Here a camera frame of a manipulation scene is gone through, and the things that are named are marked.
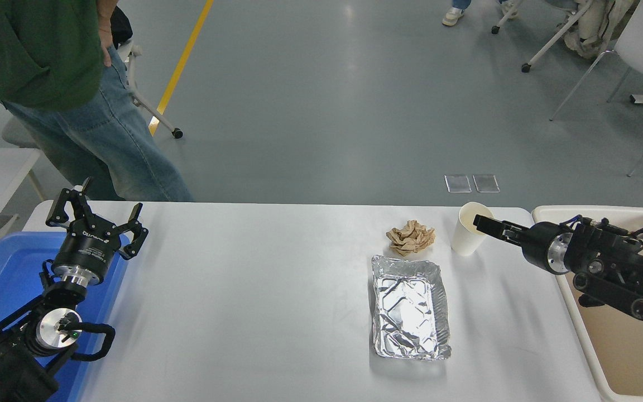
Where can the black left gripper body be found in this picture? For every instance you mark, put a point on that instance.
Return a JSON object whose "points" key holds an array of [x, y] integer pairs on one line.
{"points": [[87, 248]]}

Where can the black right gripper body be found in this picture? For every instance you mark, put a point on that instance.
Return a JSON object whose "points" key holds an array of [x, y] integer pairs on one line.
{"points": [[536, 245]]}

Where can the white paper cup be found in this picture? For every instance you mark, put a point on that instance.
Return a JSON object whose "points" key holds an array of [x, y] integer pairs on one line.
{"points": [[462, 240]]}

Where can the silver foil tray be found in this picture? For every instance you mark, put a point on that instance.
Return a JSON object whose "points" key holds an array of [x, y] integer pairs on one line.
{"points": [[408, 307]]}

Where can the person's left forearm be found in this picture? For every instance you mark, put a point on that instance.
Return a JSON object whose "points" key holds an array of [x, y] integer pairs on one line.
{"points": [[106, 33]]}

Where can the clear floor plate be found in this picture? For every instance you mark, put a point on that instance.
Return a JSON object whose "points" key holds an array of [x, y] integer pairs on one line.
{"points": [[486, 183], [458, 184]]}

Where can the crumpled tan paper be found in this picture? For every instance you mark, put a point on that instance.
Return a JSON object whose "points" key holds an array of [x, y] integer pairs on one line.
{"points": [[411, 238]]}

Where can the blue plastic tray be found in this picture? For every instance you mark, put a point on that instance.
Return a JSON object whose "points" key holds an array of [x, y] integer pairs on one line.
{"points": [[3, 268]]}

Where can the white rolling chair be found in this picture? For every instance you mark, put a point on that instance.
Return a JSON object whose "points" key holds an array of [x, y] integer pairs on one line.
{"points": [[550, 42], [148, 106]]}

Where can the large pale bin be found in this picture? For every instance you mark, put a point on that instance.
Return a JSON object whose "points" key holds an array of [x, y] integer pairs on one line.
{"points": [[628, 357]]}

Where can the person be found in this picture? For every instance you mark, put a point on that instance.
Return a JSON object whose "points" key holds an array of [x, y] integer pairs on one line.
{"points": [[452, 17], [20, 44]]}

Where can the black backpack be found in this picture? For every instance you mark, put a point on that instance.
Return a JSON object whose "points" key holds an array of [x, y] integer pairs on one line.
{"points": [[123, 25]]}

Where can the beige jacket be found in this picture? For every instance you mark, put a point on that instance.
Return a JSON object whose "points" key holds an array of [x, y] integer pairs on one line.
{"points": [[595, 28]]}

